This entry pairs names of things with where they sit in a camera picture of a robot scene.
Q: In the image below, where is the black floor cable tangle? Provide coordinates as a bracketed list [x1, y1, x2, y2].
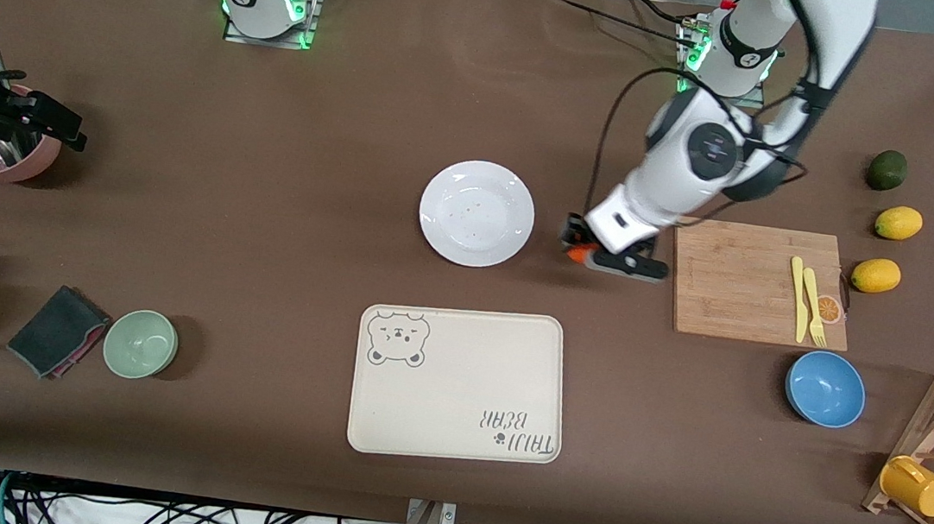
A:
[14, 474, 407, 524]

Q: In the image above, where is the green floor cable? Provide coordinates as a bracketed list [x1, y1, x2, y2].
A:
[0, 469, 21, 524]

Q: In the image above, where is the beige bear print tray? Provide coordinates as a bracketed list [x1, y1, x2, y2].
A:
[344, 296, 576, 474]

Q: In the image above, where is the pink cloth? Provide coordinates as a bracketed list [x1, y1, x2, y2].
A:
[47, 313, 113, 386]

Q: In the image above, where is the black arm base cable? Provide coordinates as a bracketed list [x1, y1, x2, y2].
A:
[540, 0, 696, 45]
[627, 0, 708, 32]

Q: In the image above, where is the white round plate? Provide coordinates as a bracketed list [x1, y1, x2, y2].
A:
[414, 155, 540, 274]

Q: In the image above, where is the yellow plastic fork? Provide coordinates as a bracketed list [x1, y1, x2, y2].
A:
[796, 267, 835, 349]

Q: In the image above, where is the dark green avocado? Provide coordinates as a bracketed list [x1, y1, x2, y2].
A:
[864, 148, 911, 193]

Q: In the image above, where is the yellow mug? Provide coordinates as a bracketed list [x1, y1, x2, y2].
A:
[875, 453, 934, 519]

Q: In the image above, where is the small metal table bracket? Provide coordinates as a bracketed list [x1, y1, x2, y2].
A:
[405, 499, 458, 524]

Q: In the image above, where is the bamboo cutting board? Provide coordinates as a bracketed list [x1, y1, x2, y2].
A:
[664, 216, 861, 352]

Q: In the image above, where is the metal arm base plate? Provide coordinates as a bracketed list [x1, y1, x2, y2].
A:
[675, 20, 773, 110]
[223, 0, 320, 52]

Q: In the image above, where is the orange slice toy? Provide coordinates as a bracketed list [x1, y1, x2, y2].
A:
[813, 294, 844, 326]

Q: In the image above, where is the pale green bowl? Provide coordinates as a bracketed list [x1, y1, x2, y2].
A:
[100, 306, 182, 384]

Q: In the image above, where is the pink bowl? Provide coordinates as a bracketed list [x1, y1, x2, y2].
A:
[0, 81, 68, 189]

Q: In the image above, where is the yellow plastic knife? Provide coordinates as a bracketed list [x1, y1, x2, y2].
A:
[782, 256, 817, 344]

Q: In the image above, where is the yellow lemon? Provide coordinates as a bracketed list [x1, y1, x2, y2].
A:
[873, 204, 925, 243]
[850, 256, 904, 297]

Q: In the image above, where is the blue bowl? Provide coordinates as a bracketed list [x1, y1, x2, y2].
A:
[781, 347, 871, 432]

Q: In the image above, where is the dark grey cloth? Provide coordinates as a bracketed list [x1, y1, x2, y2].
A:
[4, 281, 115, 385]

